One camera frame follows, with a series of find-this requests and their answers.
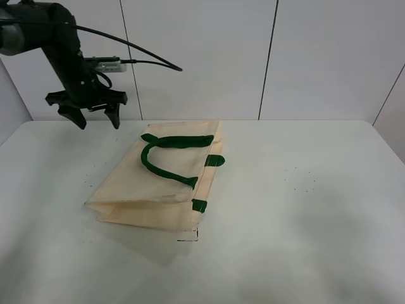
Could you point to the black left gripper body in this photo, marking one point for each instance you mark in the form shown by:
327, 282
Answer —
85, 88

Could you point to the white linen bag green handles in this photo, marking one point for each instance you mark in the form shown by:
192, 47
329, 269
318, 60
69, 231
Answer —
163, 181

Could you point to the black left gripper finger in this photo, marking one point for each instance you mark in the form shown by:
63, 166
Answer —
112, 111
74, 115

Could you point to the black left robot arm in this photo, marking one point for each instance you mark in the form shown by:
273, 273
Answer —
30, 25

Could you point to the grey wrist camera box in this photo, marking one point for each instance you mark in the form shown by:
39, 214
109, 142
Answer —
107, 64

